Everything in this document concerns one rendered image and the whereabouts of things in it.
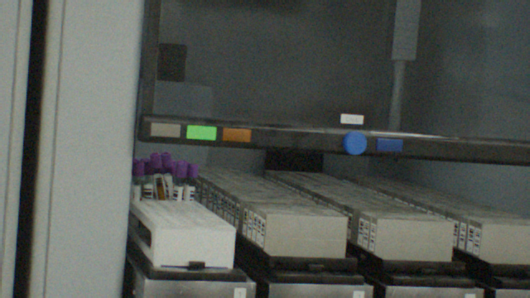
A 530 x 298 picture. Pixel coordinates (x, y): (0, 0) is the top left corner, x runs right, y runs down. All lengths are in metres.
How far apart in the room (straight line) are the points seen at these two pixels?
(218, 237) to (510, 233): 0.42
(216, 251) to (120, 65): 0.26
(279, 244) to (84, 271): 0.25
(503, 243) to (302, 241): 0.29
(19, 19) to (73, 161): 0.18
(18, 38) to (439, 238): 0.61
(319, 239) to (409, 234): 0.13
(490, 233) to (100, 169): 0.54
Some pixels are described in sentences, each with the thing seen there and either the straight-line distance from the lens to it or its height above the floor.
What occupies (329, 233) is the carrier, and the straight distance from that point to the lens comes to 1.40.
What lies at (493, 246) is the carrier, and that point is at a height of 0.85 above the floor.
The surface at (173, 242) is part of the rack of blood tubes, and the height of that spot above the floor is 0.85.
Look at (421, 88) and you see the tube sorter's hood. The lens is 1.43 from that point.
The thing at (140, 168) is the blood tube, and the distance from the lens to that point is 1.50.
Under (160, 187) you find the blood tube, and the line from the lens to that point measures 1.53.
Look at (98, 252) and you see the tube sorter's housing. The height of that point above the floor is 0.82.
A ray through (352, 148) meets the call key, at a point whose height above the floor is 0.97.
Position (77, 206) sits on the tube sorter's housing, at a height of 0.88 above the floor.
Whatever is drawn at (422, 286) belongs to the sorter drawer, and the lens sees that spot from 1.38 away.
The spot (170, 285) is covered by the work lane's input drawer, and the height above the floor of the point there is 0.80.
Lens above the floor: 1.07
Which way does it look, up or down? 4 degrees down
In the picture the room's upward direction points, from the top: 5 degrees clockwise
